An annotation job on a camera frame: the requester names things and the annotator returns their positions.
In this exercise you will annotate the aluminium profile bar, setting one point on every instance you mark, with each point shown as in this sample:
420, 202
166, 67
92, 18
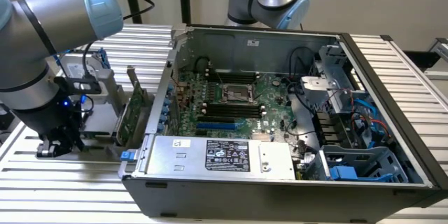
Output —
438, 53

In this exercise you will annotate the blue case latch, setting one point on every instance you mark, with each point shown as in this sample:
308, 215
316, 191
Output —
127, 155

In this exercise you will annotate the metal CPU socket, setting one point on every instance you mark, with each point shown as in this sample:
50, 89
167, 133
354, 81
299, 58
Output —
239, 93

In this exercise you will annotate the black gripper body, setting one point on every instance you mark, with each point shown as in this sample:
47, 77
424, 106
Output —
42, 119

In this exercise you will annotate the silver hard disk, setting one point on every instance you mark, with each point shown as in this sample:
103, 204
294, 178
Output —
75, 66

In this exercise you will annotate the black table corner cap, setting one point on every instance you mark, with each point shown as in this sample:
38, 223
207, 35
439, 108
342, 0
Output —
387, 37

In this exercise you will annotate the silver chipset heatsink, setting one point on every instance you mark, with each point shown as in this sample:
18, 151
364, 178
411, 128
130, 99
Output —
262, 137

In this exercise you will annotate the open black PC case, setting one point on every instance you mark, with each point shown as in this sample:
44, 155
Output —
280, 200

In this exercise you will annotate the silver power supply unit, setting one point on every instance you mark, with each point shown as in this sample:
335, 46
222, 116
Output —
216, 155

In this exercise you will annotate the long black expansion slot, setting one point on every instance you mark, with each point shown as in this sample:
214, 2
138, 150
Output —
215, 119

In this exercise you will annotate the white case sticker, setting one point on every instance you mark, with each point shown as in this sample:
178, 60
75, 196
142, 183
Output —
252, 43

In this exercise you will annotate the blue expansion slot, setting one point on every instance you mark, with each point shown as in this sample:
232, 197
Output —
215, 127

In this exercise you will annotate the black RAM slot bank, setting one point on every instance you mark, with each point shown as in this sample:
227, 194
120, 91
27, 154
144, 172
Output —
232, 77
232, 110

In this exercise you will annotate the grey disk bay blue clips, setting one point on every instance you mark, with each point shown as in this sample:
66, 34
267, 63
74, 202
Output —
364, 163

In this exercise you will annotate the green graphics card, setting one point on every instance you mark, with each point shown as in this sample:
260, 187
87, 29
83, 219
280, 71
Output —
135, 108

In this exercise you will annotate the short black expansion slot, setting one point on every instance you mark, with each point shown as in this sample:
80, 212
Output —
200, 133

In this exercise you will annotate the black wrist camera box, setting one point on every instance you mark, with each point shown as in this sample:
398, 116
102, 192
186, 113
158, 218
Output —
84, 86

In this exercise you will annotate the grey parts rack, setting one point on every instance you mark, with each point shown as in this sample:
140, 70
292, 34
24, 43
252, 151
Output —
102, 119

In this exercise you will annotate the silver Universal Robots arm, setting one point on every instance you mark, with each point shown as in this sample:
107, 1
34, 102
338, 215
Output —
52, 22

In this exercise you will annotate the green motherboard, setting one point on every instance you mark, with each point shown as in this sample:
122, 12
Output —
270, 119

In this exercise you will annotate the metal disk bay cage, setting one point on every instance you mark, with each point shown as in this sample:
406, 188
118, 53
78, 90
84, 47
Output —
336, 77

